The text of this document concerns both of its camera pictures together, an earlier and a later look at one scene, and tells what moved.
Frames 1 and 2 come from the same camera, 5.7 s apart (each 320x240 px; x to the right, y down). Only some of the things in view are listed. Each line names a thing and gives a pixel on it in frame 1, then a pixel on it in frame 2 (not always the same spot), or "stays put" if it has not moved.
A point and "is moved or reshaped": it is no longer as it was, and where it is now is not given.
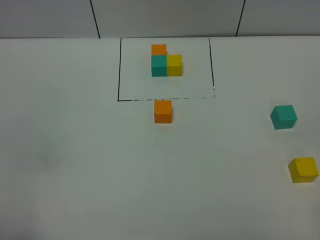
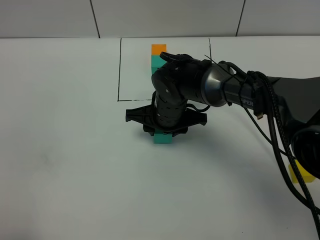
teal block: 283,117 is moved or reshaped
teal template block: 158,65 stays put
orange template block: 160,49 stays put
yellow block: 303,170 stays put
